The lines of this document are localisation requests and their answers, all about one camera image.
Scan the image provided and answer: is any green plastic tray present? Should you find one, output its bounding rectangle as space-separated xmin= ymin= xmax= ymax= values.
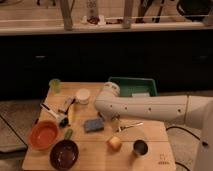
xmin=108 ymin=77 xmax=157 ymax=97

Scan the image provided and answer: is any yellow banana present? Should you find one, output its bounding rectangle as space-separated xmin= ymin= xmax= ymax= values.
xmin=68 ymin=104 xmax=75 ymax=125

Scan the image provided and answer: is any small green object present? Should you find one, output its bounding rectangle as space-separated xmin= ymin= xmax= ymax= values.
xmin=64 ymin=129 xmax=73 ymax=140

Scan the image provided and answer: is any black white marker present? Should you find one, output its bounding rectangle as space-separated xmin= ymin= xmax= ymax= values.
xmin=58 ymin=96 xmax=75 ymax=114

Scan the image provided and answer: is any dark purple bowl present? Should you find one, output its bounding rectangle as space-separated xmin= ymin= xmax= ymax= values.
xmin=50 ymin=140 xmax=79 ymax=171

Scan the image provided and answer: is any green translucent cup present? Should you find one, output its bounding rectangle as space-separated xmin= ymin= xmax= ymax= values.
xmin=49 ymin=79 xmax=61 ymax=93

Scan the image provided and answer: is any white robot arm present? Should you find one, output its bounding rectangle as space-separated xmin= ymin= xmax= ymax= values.
xmin=94 ymin=82 xmax=213 ymax=171

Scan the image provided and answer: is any orange bowl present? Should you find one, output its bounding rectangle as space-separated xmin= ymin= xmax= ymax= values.
xmin=28 ymin=120 xmax=59 ymax=150

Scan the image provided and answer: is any white cloth in tray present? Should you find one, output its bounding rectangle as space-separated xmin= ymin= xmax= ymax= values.
xmin=132 ymin=93 xmax=150 ymax=98

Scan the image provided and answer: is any metal cup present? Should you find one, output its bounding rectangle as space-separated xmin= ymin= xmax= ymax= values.
xmin=133 ymin=140 xmax=148 ymax=156

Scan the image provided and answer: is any white round container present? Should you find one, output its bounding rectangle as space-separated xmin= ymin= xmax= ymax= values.
xmin=76 ymin=89 xmax=90 ymax=105

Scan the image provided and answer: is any black floor cable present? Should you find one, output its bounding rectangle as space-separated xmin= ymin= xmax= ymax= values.
xmin=166 ymin=125 xmax=202 ymax=141

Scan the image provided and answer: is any blue sponge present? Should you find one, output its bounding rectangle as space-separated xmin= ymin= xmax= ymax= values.
xmin=84 ymin=118 xmax=104 ymax=133

